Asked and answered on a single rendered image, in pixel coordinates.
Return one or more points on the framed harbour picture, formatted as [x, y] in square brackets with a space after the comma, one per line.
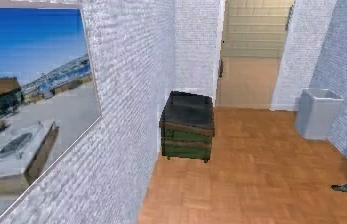
[31, 83]

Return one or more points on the pale grey square bin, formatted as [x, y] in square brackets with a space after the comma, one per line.
[317, 113]

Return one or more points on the green and black drawer chest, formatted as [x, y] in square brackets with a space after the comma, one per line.
[187, 126]

